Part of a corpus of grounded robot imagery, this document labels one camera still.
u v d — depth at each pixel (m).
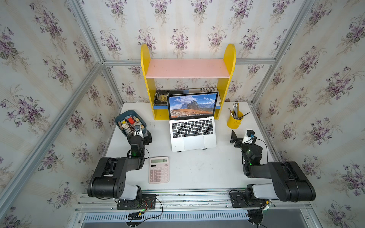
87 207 0.73
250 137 0.72
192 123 0.91
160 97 1.01
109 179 0.44
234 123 0.99
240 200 0.73
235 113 1.00
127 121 1.04
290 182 0.44
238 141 0.78
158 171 0.82
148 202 0.73
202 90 1.04
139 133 0.78
